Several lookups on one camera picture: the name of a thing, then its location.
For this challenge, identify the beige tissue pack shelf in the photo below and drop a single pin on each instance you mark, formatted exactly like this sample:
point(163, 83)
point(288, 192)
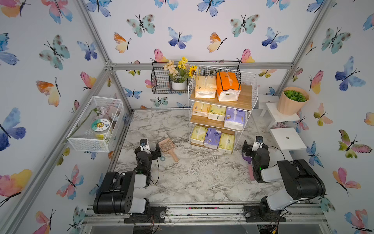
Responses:
point(200, 109)
point(205, 87)

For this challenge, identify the white lower step shelf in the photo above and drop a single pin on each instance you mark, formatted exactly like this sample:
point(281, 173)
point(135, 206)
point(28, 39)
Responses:
point(287, 139)

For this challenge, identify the white upper step shelf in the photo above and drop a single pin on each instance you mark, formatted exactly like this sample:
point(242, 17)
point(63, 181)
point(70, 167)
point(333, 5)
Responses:
point(269, 104)

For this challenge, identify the yellow tissue pack bottom left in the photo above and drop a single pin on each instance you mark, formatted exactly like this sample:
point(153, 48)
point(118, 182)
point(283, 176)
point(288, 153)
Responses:
point(198, 135)

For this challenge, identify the yellow tissue pack bottom right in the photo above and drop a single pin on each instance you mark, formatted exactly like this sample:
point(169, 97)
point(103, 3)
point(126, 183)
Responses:
point(227, 143)

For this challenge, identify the beige tissue pack top shelf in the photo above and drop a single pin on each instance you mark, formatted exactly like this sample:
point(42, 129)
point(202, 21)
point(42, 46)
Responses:
point(205, 87)

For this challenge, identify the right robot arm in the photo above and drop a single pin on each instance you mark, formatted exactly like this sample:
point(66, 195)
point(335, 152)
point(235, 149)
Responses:
point(299, 179)

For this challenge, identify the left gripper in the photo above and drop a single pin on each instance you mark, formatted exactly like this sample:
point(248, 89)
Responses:
point(155, 151)

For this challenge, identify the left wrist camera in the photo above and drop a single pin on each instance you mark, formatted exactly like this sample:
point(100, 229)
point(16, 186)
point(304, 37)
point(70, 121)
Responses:
point(144, 145)

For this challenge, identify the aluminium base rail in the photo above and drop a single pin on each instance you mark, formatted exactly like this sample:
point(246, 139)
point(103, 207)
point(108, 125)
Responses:
point(212, 214)

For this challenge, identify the pink pot green plant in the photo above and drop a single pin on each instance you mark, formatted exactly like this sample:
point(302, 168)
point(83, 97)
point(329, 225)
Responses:
point(289, 107)

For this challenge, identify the purple tissue pack shelf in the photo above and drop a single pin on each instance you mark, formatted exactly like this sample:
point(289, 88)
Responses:
point(235, 119)

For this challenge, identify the white pot with flowers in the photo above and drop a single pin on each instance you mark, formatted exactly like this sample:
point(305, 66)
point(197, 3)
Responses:
point(180, 73)

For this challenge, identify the orange tissue pack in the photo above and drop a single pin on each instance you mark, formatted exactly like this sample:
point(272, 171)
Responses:
point(228, 87)

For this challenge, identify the yellow green tissue pack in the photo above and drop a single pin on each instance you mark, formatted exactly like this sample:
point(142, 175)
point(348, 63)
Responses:
point(217, 113)

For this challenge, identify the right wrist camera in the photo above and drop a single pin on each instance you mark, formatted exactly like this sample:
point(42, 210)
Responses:
point(257, 143)

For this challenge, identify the white wire wall basket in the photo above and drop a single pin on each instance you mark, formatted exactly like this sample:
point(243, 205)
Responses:
point(96, 145)

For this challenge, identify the artificial pink rose stem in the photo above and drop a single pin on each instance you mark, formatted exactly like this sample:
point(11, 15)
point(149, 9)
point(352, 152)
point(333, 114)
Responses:
point(98, 108)

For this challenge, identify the white wire wooden shelf rack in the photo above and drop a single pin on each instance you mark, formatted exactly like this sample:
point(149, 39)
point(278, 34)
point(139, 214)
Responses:
point(247, 100)

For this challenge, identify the round green lidded jar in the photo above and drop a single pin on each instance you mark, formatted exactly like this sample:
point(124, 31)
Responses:
point(101, 128)

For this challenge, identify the black wire wall basket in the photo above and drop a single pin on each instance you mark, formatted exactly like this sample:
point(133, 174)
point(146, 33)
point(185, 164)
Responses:
point(162, 83)

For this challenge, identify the beige tissue pack middle shelf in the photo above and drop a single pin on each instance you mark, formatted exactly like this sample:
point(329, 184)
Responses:
point(200, 109)

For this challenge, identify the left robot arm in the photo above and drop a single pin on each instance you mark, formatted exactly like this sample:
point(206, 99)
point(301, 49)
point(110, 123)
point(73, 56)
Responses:
point(116, 194)

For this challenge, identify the purple pink garden fork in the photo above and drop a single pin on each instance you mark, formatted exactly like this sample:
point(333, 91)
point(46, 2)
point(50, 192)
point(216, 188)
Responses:
point(250, 167)

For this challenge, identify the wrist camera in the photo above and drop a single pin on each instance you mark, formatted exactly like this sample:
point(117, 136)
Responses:
point(144, 145)
point(257, 143)

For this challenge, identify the purple tissue pack bottom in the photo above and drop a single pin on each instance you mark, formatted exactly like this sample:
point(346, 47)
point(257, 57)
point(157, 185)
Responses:
point(212, 138)

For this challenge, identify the white step shelf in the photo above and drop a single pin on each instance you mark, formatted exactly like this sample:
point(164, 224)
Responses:
point(269, 104)
point(287, 139)

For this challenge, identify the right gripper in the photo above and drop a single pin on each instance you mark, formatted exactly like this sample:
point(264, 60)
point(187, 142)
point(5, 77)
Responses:
point(248, 148)

